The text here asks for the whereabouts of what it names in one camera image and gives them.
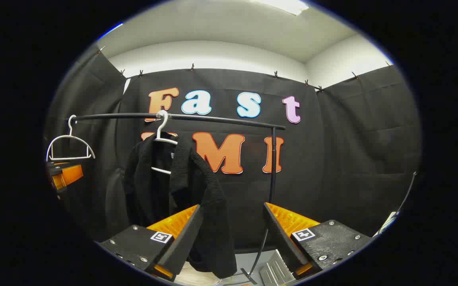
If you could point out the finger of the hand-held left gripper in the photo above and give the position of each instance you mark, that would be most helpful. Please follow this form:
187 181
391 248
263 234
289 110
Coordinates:
72 174

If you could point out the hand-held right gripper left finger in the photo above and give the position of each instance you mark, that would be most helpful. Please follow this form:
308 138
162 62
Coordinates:
187 242

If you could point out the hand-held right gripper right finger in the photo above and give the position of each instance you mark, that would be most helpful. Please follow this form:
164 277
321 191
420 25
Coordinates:
280 238

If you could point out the white laundry hamper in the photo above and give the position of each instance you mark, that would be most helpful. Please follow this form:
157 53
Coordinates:
193 277

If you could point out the black knit cardigan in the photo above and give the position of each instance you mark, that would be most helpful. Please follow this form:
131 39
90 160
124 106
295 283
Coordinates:
149 190

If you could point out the white clothes hanger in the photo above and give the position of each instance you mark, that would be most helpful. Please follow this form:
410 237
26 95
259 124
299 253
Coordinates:
160 131
70 129

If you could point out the black clothes rack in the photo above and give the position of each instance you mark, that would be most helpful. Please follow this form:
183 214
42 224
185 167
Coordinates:
221 119

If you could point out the grey ribbed metal panel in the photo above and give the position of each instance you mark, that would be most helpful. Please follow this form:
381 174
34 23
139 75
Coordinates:
276 272

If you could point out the black backdrop cloth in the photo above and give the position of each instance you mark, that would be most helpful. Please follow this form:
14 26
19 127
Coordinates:
352 139

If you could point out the row of black cloth clips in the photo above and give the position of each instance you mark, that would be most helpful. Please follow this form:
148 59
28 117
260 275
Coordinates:
192 66

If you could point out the ceiling light panel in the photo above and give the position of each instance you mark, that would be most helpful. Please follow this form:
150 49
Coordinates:
284 4

